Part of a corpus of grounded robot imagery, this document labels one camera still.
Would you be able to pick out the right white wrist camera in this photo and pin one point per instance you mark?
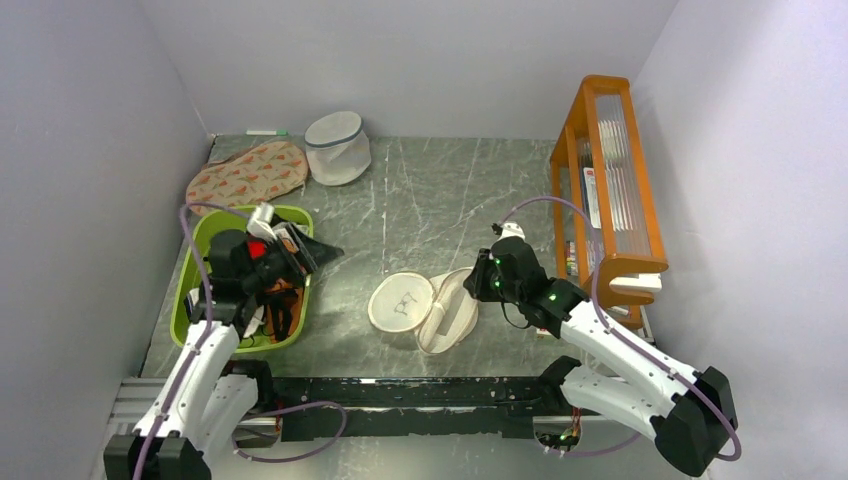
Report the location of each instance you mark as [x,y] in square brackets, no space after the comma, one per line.
[507,230]

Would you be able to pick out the beige mesh laundry bag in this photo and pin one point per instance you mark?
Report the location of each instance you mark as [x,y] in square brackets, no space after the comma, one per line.
[439,311]

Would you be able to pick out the floral patterned fabric pad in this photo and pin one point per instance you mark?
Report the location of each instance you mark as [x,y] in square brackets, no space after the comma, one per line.
[252,176]

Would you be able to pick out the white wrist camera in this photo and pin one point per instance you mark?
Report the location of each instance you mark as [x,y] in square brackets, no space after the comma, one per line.
[507,230]
[258,224]

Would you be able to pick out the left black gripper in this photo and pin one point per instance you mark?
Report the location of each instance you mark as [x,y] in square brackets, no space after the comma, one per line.
[310,253]

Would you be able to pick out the green plastic basin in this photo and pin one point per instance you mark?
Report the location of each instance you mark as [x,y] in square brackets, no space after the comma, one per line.
[190,278]

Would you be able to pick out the orange wooden rack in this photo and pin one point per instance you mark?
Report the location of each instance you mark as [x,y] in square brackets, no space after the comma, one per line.
[599,165]

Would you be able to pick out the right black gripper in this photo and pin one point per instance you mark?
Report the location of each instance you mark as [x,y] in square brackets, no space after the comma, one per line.
[476,281]

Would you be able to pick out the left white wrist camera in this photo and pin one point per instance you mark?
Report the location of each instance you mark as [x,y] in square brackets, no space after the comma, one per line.
[258,224]

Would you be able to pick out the red bra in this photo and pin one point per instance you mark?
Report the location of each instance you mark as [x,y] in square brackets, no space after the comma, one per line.
[257,248]

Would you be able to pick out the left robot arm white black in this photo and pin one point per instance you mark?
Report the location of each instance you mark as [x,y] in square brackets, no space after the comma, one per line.
[204,398]

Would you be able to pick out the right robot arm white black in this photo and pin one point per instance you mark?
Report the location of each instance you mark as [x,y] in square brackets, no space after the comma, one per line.
[688,414]

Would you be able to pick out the white bras in basin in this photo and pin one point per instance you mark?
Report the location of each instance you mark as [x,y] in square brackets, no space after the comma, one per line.
[252,328]

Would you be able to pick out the green white marker pen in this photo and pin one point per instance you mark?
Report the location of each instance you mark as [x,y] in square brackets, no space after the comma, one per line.
[259,132]

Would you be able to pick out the orange bra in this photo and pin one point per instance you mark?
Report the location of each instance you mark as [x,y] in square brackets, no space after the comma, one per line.
[282,309]

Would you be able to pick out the white mesh laundry bag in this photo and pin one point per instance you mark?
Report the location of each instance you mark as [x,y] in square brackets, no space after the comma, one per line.
[337,148]

